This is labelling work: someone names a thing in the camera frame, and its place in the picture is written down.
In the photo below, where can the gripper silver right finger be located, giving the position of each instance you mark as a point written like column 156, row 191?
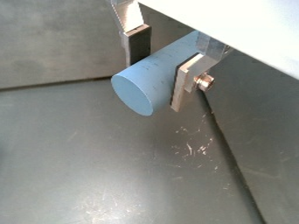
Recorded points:
column 192, row 72

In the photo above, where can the light blue oval cylinder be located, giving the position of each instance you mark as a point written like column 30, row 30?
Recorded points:
column 144, row 85

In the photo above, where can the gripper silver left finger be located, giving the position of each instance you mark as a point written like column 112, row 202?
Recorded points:
column 135, row 32

